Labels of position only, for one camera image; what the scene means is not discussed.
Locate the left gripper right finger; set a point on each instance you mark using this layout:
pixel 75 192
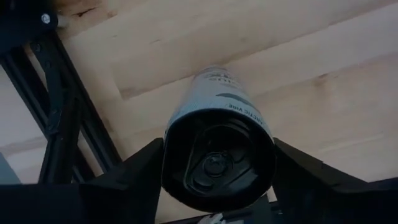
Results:
pixel 320 196

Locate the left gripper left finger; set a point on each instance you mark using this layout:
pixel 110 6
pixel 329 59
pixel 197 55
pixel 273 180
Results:
pixel 118 193

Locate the white beverage can black lid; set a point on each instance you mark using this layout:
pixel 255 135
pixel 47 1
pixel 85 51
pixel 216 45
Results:
pixel 217 149

